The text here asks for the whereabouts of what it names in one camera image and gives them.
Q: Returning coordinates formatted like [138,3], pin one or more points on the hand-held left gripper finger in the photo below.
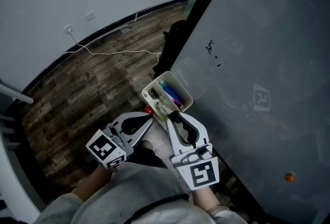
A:
[119,121]
[144,131]

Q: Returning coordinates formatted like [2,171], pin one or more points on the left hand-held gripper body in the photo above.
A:
[104,148]

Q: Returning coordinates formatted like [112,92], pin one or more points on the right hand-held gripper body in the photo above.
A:
[201,172]

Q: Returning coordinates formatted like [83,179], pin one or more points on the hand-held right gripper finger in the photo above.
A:
[174,140]
[202,133]

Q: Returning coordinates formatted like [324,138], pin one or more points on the person's right forearm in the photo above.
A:
[206,199]

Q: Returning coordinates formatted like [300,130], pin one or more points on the person's left forearm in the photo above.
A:
[92,184]

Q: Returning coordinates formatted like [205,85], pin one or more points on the large whiteboard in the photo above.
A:
[257,89]

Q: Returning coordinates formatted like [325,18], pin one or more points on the person's shoe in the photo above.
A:
[147,144]

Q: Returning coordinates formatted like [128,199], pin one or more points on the red round magnet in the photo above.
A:
[148,110]

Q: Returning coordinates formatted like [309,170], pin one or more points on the person's black trouser leg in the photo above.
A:
[149,158]

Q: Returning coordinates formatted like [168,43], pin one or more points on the pink small item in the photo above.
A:
[178,103]

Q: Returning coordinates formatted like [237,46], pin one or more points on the blue eraser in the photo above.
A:
[168,91]

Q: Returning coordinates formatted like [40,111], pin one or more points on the person's grey sweatshirt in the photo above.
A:
[129,192]

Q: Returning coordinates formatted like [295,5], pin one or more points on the white plastic storage box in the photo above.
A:
[178,82]

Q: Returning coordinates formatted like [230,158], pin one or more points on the orange round magnet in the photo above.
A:
[289,177]

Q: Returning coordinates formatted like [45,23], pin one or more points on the white desk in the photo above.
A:
[13,179]

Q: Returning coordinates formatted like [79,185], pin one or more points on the grey desk leg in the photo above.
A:
[15,94]

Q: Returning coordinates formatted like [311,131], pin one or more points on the wall socket with plug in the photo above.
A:
[68,28]

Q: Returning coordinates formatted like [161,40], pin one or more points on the empty wall socket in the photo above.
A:
[90,15]

